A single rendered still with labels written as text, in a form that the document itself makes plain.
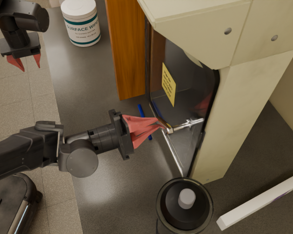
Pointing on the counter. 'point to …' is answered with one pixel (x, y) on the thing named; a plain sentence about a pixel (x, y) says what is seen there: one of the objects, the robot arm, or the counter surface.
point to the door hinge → (145, 44)
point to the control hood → (200, 26)
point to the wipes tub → (81, 22)
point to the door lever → (169, 129)
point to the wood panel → (127, 46)
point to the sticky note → (168, 84)
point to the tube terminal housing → (248, 82)
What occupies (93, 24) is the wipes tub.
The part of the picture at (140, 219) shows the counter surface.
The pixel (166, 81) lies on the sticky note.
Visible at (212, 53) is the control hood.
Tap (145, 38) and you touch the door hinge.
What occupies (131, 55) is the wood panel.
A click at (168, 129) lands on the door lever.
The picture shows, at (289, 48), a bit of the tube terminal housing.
